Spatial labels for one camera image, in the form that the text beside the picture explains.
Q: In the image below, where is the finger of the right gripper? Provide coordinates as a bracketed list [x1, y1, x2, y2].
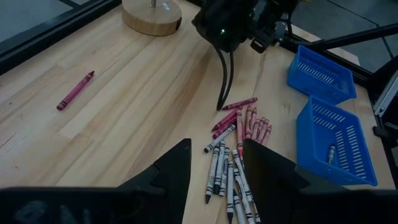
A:
[214, 45, 228, 112]
[220, 46, 234, 110]

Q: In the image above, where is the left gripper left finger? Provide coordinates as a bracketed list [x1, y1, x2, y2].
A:
[0, 138, 192, 224]

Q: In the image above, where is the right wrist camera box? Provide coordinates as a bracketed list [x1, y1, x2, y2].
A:
[250, 21, 287, 54]

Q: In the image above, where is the blue plastic basket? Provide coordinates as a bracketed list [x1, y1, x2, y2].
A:
[296, 95, 379, 187]
[286, 45, 358, 106]

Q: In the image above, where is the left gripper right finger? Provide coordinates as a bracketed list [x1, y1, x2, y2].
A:
[243, 139, 398, 224]

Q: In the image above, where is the round wooden holder base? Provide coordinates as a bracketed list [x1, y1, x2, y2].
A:
[121, 0, 183, 37]

